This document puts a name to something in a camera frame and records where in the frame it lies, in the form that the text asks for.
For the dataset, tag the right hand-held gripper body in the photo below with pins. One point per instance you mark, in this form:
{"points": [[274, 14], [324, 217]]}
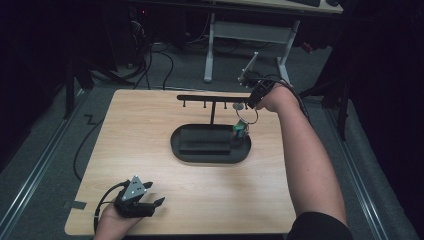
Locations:
{"points": [[261, 89]]}

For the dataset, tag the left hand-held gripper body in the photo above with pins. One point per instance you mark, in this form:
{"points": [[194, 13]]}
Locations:
{"points": [[133, 200]]}

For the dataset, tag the key bunch with coloured tags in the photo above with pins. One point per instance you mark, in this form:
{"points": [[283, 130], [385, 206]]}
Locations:
{"points": [[240, 128]]}

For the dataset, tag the black key rack with tray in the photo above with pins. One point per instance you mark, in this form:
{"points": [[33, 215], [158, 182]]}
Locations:
{"points": [[200, 98]]}

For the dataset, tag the black rectangular box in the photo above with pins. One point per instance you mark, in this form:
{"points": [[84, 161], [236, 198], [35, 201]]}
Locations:
{"points": [[206, 141]]}

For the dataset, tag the person's right hand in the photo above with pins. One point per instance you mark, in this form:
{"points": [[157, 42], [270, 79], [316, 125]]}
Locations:
{"points": [[278, 98]]}

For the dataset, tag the person's left hand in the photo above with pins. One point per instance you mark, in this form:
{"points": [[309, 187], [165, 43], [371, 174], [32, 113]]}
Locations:
{"points": [[111, 223]]}

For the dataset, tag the grey round table grommet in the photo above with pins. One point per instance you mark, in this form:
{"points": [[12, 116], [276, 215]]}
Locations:
{"points": [[238, 106]]}

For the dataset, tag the grey tape strip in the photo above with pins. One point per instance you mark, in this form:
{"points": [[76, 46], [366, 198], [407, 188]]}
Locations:
{"points": [[77, 204]]}

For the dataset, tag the black metal stand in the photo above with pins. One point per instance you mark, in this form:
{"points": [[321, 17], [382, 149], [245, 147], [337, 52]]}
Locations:
{"points": [[71, 90], [336, 96]]}

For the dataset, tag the black keyboard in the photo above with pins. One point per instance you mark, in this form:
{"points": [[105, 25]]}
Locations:
{"points": [[305, 2]]}

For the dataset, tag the black computer tower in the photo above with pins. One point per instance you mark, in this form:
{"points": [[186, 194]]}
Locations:
{"points": [[128, 33]]}

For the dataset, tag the person's black sleeve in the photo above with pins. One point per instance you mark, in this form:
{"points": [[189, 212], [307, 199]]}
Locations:
{"points": [[320, 228]]}

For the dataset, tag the desk with white metal frame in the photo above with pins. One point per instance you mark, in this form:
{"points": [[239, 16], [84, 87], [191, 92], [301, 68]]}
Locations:
{"points": [[250, 31]]}

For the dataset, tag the metal floor rail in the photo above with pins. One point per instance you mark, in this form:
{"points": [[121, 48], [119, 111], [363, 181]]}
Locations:
{"points": [[358, 180], [36, 166]]}

